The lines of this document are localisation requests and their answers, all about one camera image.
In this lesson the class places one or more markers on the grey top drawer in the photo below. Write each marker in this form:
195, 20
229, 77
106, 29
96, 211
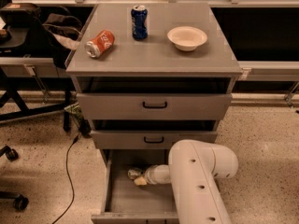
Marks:
154, 98

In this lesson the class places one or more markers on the orange soda can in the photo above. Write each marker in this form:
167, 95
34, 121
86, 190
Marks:
100, 44

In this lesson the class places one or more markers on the white bowl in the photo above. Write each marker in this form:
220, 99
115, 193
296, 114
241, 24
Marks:
187, 38

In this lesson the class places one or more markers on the blue pepsi can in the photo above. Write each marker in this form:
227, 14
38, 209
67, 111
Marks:
139, 14

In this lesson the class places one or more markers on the grey bottom drawer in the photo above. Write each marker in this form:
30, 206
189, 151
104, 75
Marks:
126, 203

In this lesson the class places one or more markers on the black top drawer handle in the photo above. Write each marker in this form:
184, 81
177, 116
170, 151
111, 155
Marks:
155, 106

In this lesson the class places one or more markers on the black middle drawer handle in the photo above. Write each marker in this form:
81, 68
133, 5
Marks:
149, 140

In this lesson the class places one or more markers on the dark jacket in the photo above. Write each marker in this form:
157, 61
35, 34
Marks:
64, 25

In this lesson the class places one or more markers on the grey drawer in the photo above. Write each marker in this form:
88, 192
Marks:
128, 134
154, 98
126, 203

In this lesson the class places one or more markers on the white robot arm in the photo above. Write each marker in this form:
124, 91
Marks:
192, 168

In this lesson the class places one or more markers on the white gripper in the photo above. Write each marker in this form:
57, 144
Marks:
150, 174

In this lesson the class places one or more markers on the black drawer handle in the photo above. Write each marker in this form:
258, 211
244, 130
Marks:
155, 106
149, 140

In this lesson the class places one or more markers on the grey drawer cabinet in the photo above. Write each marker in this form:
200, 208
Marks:
155, 56

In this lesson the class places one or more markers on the black bag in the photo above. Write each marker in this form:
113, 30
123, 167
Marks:
25, 34

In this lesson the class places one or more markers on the grey middle drawer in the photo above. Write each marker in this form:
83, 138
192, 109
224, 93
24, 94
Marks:
128, 134

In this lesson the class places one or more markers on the green chip bag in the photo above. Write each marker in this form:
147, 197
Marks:
75, 111

